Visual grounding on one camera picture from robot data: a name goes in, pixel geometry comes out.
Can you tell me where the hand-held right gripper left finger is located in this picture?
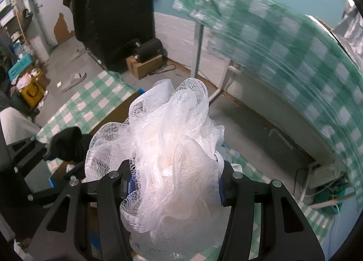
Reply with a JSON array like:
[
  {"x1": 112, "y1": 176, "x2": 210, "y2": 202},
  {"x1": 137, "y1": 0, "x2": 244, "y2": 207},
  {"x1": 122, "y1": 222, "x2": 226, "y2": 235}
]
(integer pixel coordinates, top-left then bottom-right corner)
[{"x1": 27, "y1": 160, "x2": 136, "y2": 261}]

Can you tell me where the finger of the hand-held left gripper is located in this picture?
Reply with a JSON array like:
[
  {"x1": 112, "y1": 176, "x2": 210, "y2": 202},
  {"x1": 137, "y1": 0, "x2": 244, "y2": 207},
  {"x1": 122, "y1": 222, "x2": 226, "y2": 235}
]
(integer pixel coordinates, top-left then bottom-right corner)
[
  {"x1": 6, "y1": 140, "x2": 56, "y2": 168},
  {"x1": 28, "y1": 171, "x2": 87, "y2": 202}
]

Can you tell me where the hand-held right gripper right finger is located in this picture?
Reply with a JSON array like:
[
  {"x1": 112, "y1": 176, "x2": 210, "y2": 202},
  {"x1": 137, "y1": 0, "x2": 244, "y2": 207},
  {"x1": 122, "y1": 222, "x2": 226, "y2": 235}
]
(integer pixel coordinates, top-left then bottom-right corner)
[{"x1": 217, "y1": 161, "x2": 325, "y2": 261}]

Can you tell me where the white mesh bath pouf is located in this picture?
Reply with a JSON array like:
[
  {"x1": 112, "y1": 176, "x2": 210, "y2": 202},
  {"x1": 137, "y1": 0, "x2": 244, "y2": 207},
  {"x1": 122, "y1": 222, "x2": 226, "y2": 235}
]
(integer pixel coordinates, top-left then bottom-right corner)
[{"x1": 84, "y1": 77, "x2": 243, "y2": 261}]

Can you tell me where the blue cardboard box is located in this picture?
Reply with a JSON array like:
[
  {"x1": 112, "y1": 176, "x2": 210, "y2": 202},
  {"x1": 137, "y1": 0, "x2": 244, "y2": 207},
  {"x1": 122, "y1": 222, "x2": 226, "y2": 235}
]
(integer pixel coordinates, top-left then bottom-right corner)
[{"x1": 49, "y1": 87, "x2": 144, "y2": 189}]

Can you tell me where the light grey cloth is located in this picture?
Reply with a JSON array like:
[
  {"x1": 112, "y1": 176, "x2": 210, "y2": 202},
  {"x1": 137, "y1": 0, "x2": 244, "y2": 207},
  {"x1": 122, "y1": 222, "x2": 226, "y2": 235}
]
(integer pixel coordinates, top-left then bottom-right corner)
[{"x1": 0, "y1": 107, "x2": 42, "y2": 146}]

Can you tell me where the yellow crate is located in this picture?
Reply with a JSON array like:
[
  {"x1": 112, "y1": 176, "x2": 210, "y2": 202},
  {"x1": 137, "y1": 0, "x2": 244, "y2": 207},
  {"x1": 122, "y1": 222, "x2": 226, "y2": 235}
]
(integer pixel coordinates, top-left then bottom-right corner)
[{"x1": 18, "y1": 78, "x2": 47, "y2": 108}]

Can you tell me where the blue crate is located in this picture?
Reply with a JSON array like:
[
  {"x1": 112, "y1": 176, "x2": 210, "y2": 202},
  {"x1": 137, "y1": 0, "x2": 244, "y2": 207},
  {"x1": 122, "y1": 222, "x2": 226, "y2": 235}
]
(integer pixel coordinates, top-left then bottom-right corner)
[{"x1": 8, "y1": 54, "x2": 34, "y2": 78}]

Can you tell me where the grey slipper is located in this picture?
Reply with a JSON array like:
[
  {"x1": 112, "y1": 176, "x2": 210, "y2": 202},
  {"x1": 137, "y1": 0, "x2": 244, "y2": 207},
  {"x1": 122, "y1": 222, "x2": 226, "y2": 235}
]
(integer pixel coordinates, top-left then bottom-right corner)
[
  {"x1": 71, "y1": 48, "x2": 87, "y2": 61},
  {"x1": 61, "y1": 72, "x2": 87, "y2": 93}
]

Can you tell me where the small cardboard box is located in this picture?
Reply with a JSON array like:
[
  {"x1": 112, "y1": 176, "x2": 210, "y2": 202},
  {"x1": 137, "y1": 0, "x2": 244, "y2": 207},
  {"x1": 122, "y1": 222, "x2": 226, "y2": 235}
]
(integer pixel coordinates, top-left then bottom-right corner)
[{"x1": 126, "y1": 54, "x2": 163, "y2": 80}]

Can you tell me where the wooden shelf rack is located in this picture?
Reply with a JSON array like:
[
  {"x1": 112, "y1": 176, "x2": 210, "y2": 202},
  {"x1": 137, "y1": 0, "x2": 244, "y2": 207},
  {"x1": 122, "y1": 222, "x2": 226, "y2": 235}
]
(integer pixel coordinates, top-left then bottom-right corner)
[{"x1": 0, "y1": 0, "x2": 30, "y2": 49}]

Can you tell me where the black cylindrical motor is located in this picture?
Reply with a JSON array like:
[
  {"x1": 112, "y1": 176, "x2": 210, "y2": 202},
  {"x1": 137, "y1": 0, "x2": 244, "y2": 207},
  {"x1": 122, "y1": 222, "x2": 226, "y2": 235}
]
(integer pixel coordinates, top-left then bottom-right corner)
[{"x1": 133, "y1": 37, "x2": 164, "y2": 61}]

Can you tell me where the green checked plastic table cover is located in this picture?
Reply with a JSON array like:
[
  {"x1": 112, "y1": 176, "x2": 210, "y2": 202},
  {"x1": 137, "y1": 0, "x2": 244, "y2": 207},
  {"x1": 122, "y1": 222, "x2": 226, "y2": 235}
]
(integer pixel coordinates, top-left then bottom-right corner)
[{"x1": 172, "y1": 0, "x2": 363, "y2": 203}]

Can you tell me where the black cabinet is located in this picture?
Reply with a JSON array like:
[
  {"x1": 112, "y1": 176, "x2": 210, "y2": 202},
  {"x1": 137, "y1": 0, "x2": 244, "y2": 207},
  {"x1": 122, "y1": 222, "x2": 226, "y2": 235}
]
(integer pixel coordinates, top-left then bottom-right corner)
[{"x1": 69, "y1": 0, "x2": 156, "y2": 74}]

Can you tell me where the white cable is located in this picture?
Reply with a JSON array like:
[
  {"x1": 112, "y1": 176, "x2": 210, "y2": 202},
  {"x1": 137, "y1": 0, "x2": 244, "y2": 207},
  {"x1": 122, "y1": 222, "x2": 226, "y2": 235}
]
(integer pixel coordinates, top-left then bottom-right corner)
[{"x1": 299, "y1": 184, "x2": 358, "y2": 213}]

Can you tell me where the black cable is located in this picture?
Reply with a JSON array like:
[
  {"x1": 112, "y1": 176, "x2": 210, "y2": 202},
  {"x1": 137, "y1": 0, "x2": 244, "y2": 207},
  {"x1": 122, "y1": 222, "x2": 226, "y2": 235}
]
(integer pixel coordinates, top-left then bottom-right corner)
[{"x1": 147, "y1": 64, "x2": 177, "y2": 76}]

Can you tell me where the white table frame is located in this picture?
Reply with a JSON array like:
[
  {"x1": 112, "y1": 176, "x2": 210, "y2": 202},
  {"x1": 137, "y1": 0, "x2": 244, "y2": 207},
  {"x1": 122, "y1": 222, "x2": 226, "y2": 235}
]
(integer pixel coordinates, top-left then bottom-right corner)
[{"x1": 193, "y1": 21, "x2": 342, "y2": 165}]

